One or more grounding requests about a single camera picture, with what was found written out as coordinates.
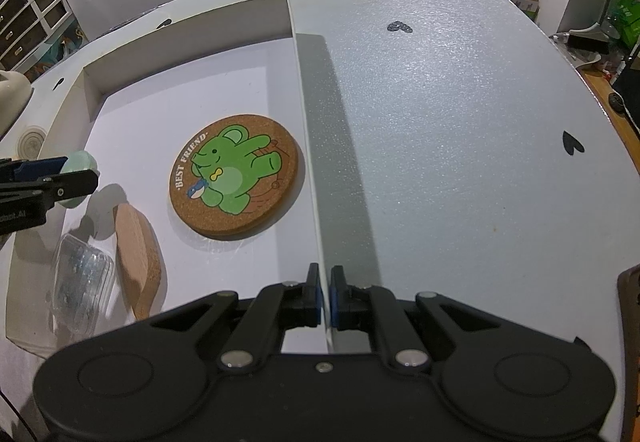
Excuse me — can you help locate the half-round cork piece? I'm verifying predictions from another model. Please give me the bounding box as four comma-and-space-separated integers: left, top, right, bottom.
114, 202, 162, 321

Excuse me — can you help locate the round cork frog coaster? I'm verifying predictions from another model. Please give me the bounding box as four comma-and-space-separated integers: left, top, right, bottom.
168, 114, 300, 240

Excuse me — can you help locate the white drawer cabinet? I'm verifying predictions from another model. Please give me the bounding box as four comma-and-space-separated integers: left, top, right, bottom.
1, 0, 73, 70

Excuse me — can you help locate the mint green round disc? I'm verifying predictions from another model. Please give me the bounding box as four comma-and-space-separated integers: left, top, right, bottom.
56, 150, 100, 209

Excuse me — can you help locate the clear plastic blister case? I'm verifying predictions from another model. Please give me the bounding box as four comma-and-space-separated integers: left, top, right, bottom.
51, 234, 115, 340

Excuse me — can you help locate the white shallow tray box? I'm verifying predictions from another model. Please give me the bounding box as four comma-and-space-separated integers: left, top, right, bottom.
1, 0, 319, 356

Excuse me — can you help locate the beige round lid container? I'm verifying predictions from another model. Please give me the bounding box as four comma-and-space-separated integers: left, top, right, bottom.
16, 126, 47, 160

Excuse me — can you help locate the beige cat-ear ceramic holder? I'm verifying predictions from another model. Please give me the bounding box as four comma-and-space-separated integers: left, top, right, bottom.
0, 70, 32, 138

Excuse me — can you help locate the green box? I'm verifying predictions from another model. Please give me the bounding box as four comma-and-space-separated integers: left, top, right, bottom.
608, 0, 640, 49

